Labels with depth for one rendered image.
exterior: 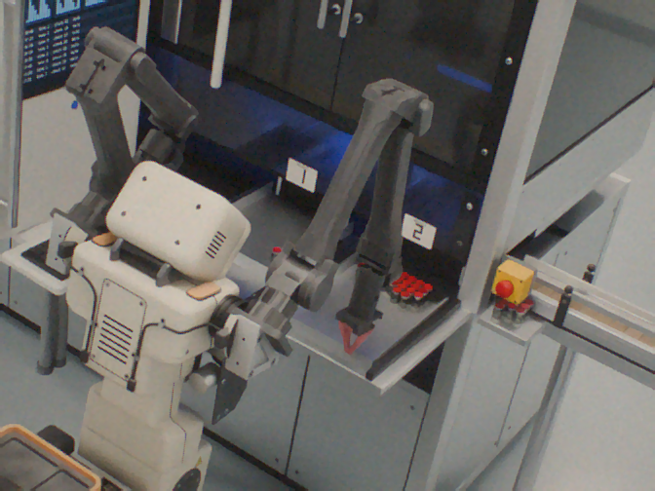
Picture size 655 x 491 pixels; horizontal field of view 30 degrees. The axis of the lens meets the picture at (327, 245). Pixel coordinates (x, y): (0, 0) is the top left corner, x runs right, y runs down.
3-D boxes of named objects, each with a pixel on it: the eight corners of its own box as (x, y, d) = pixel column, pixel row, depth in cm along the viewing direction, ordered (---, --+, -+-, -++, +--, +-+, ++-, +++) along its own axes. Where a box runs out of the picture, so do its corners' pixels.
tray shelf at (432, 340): (254, 191, 323) (255, 185, 322) (483, 305, 295) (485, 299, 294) (133, 257, 287) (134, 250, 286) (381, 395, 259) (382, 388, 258)
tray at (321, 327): (354, 263, 298) (356, 251, 296) (445, 310, 288) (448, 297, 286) (272, 320, 272) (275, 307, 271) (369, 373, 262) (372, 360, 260)
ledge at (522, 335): (502, 299, 299) (504, 293, 298) (549, 322, 294) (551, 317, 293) (476, 322, 289) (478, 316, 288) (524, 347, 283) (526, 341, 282)
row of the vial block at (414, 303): (357, 278, 293) (361, 261, 290) (420, 310, 285) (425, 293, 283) (352, 281, 291) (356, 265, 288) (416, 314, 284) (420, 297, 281)
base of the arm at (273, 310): (223, 310, 216) (278, 340, 211) (250, 273, 218) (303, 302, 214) (237, 328, 224) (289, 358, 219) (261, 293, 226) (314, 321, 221)
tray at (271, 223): (270, 192, 320) (272, 180, 319) (352, 233, 310) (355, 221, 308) (187, 238, 295) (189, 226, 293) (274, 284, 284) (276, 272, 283)
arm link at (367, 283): (356, 263, 253) (379, 274, 251) (371, 255, 259) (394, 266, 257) (347, 292, 256) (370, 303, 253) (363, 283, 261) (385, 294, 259)
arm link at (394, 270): (360, 233, 252) (395, 251, 249) (385, 221, 262) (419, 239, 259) (343, 283, 257) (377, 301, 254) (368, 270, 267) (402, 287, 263)
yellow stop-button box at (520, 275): (503, 281, 288) (511, 255, 284) (530, 293, 285) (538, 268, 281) (488, 292, 282) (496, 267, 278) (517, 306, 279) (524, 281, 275)
